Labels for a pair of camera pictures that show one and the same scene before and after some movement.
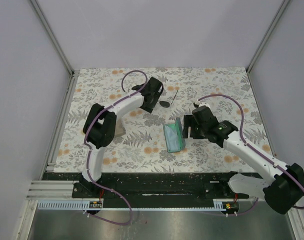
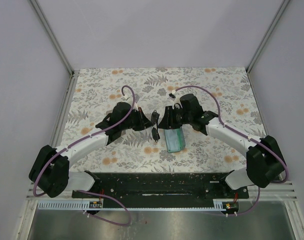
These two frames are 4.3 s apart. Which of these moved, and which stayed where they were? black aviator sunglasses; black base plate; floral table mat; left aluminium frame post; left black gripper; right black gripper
Moved: black aviator sunglasses; right black gripper; left black gripper
Stayed: floral table mat; left aluminium frame post; black base plate
